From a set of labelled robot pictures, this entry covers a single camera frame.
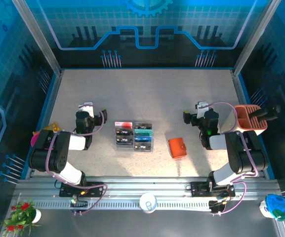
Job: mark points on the aluminium frame post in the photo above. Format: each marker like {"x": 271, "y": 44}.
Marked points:
{"x": 37, "y": 37}
{"x": 253, "y": 37}

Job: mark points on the aluminium mounting rail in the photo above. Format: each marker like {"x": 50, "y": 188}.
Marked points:
{"x": 157, "y": 187}

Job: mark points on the red card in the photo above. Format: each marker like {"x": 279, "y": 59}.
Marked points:
{"x": 126, "y": 124}

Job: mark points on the clear acrylic card stand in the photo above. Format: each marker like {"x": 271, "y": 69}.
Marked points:
{"x": 122, "y": 147}

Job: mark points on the teal card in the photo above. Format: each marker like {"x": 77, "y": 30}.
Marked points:
{"x": 143, "y": 132}

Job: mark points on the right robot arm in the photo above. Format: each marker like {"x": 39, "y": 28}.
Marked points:
{"x": 241, "y": 153}

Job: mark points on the beige orange utensil holder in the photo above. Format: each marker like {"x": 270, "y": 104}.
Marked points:
{"x": 246, "y": 123}

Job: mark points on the blue VIP card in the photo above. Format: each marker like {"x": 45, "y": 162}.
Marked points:
{"x": 143, "y": 139}

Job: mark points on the orange leather card holder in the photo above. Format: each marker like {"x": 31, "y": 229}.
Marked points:
{"x": 176, "y": 148}

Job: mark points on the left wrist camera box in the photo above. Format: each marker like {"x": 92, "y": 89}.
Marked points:
{"x": 86, "y": 110}

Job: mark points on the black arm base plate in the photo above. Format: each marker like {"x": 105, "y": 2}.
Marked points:
{"x": 95, "y": 188}
{"x": 199, "y": 188}

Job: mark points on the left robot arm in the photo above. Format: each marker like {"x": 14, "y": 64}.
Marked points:
{"x": 60, "y": 158}

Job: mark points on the black utensil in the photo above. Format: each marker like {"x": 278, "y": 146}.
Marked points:
{"x": 260, "y": 114}

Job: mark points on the potted plant with red flowers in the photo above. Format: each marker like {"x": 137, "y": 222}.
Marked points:
{"x": 21, "y": 217}

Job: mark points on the yellow snack bag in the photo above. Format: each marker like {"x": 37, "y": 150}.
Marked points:
{"x": 52, "y": 127}

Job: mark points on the pink plastic goblet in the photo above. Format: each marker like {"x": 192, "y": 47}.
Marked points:
{"x": 34, "y": 140}

